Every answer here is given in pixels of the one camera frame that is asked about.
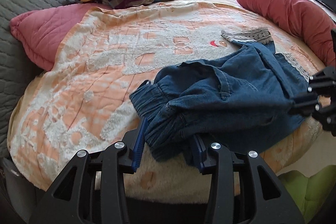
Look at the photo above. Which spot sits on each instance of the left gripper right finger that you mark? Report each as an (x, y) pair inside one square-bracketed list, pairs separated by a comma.
[(243, 187)]

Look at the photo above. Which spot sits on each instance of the orange white fleece blanket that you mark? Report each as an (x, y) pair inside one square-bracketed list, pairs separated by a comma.
[(83, 102)]

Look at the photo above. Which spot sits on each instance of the grey quilted headboard cover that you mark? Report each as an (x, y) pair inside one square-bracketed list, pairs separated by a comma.
[(17, 70)]

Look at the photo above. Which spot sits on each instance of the blue denim pants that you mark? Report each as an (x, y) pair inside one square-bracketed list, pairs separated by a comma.
[(241, 100)]

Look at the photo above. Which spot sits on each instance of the pink quilted pillow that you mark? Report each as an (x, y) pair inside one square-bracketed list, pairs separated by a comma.
[(41, 31)]

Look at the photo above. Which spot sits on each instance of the red rolled quilt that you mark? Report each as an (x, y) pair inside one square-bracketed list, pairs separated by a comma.
[(302, 19)]

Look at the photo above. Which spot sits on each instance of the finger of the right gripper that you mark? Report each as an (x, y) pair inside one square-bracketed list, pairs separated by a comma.
[(323, 82), (304, 109)]

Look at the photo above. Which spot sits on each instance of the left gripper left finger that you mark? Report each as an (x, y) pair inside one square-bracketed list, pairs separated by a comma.
[(90, 188)]

